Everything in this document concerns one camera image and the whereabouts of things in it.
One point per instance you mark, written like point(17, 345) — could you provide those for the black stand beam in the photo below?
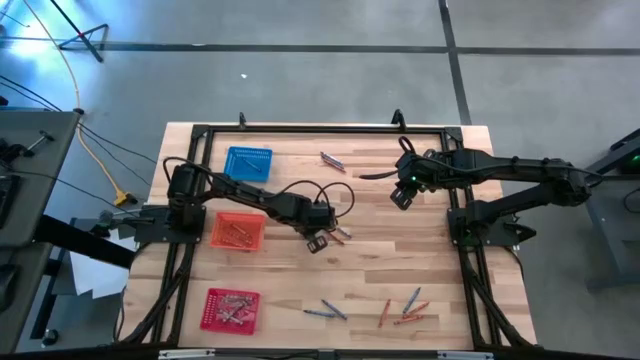
point(80, 240)

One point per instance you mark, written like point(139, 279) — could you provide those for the black frame hook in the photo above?
point(242, 121)
point(398, 119)

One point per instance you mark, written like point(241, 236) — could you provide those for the orange plastic basket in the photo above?
point(257, 245)

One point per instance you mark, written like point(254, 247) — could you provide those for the dark grey side table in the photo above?
point(602, 225)

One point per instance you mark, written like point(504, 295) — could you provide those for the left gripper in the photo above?
point(310, 215)

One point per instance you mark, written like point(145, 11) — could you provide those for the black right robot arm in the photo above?
point(525, 165)

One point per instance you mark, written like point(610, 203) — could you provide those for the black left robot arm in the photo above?
point(235, 190)

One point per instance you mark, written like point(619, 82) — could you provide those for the silver aluminium bar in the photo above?
point(185, 355)
point(465, 356)

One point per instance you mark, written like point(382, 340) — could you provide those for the black clamp tool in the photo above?
point(15, 150)

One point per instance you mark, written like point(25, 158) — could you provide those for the blue plastic basket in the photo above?
point(232, 175)

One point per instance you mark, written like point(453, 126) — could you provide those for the black caster wheel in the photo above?
point(50, 337)

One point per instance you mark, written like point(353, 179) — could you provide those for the red plastic basket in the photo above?
point(210, 300)

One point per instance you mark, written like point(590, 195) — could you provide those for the grey desk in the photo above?
point(30, 325)
point(45, 190)

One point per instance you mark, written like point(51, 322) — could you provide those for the black floor stand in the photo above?
point(75, 28)

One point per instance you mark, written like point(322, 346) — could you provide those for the black aluminium table frame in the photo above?
point(350, 129)

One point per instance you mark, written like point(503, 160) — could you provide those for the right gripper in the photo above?
point(415, 170)

